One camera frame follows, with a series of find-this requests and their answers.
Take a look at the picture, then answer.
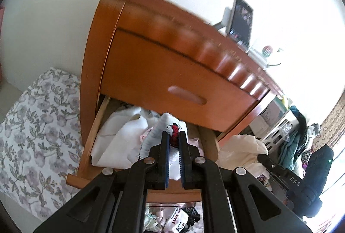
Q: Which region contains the wooden drawer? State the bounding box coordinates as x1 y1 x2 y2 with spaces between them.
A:
66 96 219 206
100 30 256 131

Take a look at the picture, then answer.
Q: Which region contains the grey floral blanket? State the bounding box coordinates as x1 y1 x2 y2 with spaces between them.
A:
1 67 84 221

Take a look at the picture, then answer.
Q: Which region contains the smartphone on stand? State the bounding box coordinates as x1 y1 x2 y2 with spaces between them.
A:
213 0 253 51

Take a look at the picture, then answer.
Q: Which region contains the dark green jacket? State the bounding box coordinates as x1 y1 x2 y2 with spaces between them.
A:
278 106 307 170

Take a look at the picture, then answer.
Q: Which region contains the white hello kitty sock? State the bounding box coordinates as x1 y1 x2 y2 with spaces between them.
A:
139 113 187 181

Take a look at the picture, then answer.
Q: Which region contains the white folded garment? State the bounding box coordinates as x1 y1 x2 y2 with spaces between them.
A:
91 106 160 169

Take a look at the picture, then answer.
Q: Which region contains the mint green lace garment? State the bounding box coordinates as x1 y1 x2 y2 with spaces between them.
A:
143 207 163 232

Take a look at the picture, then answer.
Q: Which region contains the wooden nightstand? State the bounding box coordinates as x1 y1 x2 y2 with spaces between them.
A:
79 0 284 147

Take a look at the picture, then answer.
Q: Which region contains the cream lace garment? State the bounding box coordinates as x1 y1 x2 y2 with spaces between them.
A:
216 135 270 178

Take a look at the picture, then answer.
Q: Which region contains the white lattice shelf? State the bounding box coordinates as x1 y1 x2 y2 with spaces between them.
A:
249 97 299 152

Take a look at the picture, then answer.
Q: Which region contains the black lace garment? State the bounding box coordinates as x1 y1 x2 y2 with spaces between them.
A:
185 207 201 227

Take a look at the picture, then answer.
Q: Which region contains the patterned curtain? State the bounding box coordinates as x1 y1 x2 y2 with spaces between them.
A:
318 92 345 148

